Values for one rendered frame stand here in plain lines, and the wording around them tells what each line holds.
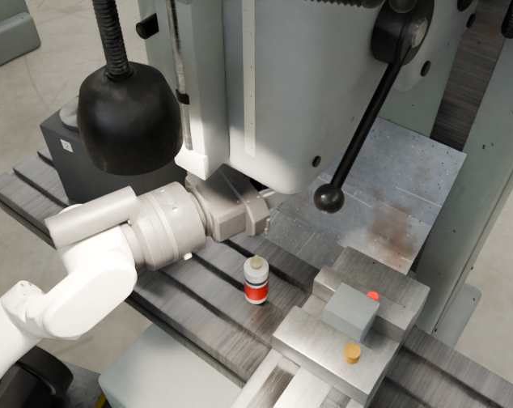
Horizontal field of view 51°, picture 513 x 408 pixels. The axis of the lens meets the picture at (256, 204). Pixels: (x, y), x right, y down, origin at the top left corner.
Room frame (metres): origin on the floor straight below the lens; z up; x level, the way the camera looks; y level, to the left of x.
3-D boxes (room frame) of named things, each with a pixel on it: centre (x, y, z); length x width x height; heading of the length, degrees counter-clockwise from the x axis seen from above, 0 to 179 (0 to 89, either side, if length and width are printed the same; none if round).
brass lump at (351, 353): (0.33, -0.13, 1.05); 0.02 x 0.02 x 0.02
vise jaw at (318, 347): (0.34, -0.10, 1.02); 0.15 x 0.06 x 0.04; 55
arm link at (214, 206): (0.43, 0.07, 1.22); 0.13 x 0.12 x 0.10; 31
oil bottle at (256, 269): (0.50, 0.00, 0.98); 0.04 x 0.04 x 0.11
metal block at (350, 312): (0.39, -0.13, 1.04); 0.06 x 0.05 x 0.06; 55
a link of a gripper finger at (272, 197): (0.45, -0.03, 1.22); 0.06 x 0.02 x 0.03; 121
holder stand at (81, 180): (0.72, 0.25, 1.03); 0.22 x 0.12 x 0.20; 60
